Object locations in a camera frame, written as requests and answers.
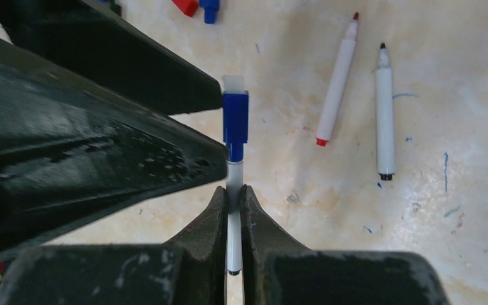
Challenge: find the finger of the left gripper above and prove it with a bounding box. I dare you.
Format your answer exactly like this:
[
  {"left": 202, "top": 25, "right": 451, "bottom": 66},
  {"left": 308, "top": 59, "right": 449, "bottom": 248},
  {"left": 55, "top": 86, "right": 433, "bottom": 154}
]
[
  {"left": 0, "top": 38, "right": 227, "bottom": 262},
  {"left": 0, "top": 1, "right": 222, "bottom": 115}
]

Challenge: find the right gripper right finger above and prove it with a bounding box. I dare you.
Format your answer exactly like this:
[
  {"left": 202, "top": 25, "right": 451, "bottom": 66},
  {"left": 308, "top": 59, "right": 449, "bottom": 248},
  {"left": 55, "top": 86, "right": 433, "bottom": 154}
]
[{"left": 240, "top": 186, "right": 449, "bottom": 304}]

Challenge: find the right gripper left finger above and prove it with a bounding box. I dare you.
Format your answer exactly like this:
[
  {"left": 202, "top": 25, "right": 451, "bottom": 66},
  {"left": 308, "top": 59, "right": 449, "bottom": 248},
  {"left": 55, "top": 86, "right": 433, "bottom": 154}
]
[{"left": 0, "top": 187, "right": 227, "bottom": 304}]

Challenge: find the red pen cap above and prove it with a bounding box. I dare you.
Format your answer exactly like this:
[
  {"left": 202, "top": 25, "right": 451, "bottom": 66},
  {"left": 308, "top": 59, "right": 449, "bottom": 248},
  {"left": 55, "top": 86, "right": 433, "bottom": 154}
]
[{"left": 172, "top": 0, "right": 199, "bottom": 17}]

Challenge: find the black pen cap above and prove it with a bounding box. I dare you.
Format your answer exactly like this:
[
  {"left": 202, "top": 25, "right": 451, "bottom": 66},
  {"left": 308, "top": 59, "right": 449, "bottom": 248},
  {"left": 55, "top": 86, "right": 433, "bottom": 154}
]
[{"left": 199, "top": 0, "right": 220, "bottom": 24}]

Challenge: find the blue pen cap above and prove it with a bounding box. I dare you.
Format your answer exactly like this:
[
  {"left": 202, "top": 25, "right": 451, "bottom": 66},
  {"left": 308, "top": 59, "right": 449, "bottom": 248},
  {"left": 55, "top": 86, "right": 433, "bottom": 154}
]
[{"left": 222, "top": 75, "right": 250, "bottom": 162}]

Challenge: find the black white marker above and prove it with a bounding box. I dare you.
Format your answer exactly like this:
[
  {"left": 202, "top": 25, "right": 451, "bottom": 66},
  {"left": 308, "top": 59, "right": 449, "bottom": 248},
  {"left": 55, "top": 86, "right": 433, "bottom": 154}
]
[{"left": 375, "top": 43, "right": 396, "bottom": 181}]

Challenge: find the red white marker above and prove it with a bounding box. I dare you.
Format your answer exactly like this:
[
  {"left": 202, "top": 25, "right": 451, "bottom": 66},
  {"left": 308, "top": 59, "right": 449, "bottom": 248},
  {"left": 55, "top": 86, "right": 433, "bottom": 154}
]
[{"left": 315, "top": 12, "right": 360, "bottom": 146}]

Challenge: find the blue white marker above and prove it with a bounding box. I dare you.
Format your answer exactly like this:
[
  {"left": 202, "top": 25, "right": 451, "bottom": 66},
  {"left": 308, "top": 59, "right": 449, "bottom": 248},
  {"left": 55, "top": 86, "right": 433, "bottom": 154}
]
[{"left": 226, "top": 161, "right": 244, "bottom": 276}]

